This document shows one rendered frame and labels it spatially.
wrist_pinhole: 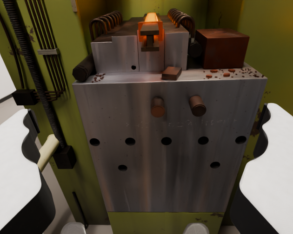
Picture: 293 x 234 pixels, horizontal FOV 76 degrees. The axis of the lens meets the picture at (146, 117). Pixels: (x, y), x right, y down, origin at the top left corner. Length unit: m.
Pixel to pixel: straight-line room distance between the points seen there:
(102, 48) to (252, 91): 0.32
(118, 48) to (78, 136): 0.43
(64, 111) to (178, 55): 0.44
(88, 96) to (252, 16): 0.45
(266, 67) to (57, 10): 0.59
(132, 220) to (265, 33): 0.69
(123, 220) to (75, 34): 0.60
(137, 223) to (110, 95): 0.49
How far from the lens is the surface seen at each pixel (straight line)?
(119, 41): 0.42
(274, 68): 0.67
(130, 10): 0.89
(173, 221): 0.72
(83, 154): 0.81
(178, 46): 0.42
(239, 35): 0.45
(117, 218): 0.72
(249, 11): 0.60
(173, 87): 0.38
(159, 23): 0.39
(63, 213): 1.34
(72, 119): 0.71
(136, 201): 0.63
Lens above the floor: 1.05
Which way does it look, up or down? 32 degrees down
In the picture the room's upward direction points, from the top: 3 degrees counter-clockwise
